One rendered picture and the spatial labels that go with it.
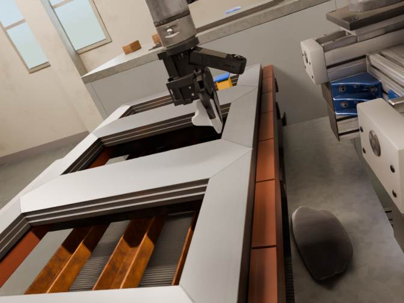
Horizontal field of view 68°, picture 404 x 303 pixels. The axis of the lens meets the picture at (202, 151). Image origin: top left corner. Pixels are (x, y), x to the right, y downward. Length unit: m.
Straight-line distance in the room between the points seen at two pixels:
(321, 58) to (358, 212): 0.37
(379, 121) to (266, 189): 0.28
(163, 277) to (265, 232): 0.48
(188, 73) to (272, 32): 0.85
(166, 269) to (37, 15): 3.69
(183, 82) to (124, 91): 1.07
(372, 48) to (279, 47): 0.66
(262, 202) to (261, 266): 0.15
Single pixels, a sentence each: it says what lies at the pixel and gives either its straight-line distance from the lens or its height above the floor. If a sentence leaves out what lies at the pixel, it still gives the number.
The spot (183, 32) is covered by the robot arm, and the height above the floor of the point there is 1.15.
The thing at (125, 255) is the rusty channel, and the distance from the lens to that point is 0.87.
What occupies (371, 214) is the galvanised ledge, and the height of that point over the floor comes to 0.68.
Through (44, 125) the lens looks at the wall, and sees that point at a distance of 5.04.
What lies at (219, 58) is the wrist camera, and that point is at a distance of 0.62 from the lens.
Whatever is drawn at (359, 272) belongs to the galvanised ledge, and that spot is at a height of 0.68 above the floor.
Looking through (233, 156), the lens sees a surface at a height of 0.86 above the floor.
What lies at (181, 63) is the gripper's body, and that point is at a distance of 0.64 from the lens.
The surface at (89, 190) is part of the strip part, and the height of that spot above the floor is 0.86.
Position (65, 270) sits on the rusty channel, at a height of 0.72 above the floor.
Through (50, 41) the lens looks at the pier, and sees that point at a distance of 4.25.
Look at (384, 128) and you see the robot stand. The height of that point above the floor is 0.99.
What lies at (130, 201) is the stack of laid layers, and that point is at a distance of 0.76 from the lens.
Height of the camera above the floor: 1.19
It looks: 25 degrees down
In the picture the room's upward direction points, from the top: 22 degrees counter-clockwise
